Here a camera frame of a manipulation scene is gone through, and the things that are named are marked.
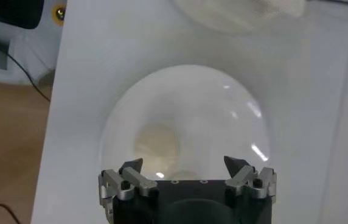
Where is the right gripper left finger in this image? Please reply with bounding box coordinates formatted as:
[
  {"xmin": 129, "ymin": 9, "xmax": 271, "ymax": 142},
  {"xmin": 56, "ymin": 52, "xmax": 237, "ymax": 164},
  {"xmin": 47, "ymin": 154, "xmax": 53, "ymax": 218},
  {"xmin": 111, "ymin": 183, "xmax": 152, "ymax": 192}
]
[{"xmin": 97, "ymin": 157, "xmax": 159, "ymax": 201}]

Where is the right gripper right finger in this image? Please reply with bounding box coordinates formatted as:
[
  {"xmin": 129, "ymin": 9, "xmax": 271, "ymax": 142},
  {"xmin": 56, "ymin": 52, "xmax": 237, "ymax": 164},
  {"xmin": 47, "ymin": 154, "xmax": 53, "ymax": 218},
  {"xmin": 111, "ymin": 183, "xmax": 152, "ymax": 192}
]
[{"xmin": 223, "ymin": 155, "xmax": 277, "ymax": 202}]

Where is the grey and black robot base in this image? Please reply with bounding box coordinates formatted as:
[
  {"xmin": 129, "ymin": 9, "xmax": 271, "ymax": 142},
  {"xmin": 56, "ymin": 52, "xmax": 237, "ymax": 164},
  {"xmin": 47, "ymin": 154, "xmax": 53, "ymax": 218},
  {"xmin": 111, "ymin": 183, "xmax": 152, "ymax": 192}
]
[{"xmin": 0, "ymin": 0, "xmax": 68, "ymax": 86}]

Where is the white round plate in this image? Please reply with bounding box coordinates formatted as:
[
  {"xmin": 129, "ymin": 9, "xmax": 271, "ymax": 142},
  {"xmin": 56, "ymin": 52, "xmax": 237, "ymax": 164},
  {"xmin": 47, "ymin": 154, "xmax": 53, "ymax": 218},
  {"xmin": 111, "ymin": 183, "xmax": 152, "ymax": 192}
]
[{"xmin": 99, "ymin": 64, "xmax": 271, "ymax": 183}]

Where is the cream electric cooking pot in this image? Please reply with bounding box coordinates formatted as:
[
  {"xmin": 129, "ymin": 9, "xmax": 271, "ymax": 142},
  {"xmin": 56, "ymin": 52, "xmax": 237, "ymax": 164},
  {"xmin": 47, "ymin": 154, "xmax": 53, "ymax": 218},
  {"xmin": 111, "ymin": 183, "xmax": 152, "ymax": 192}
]
[{"xmin": 172, "ymin": 0, "xmax": 307, "ymax": 33}]

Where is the black floor cable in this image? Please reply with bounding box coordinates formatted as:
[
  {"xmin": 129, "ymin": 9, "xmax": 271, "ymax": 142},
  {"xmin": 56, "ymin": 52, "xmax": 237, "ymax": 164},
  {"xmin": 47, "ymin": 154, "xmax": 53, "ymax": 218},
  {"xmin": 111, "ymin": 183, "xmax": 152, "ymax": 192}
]
[{"xmin": 5, "ymin": 52, "xmax": 52, "ymax": 103}]

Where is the black pot power cord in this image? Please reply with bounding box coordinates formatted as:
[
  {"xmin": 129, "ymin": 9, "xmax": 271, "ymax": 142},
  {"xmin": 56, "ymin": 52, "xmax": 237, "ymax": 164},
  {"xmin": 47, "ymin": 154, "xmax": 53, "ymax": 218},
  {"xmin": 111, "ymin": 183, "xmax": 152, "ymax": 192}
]
[{"xmin": 307, "ymin": 0, "xmax": 348, "ymax": 13}]

